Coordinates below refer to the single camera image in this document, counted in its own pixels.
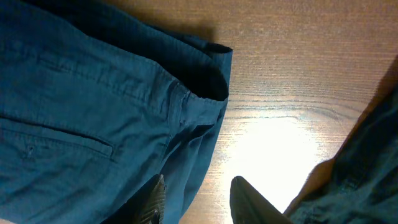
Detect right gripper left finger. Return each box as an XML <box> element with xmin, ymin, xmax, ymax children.
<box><xmin>102</xmin><ymin>174</ymin><xmax>166</xmax><ymax>224</ymax></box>

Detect dark garment pile right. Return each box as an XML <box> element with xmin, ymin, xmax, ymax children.
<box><xmin>283</xmin><ymin>83</ymin><xmax>398</xmax><ymax>224</ymax></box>

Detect navy blue shorts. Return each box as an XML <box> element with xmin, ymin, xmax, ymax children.
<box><xmin>1</xmin><ymin>0</ymin><xmax>233</xmax><ymax>223</ymax></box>

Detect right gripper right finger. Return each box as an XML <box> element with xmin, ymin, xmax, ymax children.
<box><xmin>229</xmin><ymin>176</ymin><xmax>292</xmax><ymax>224</ymax></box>

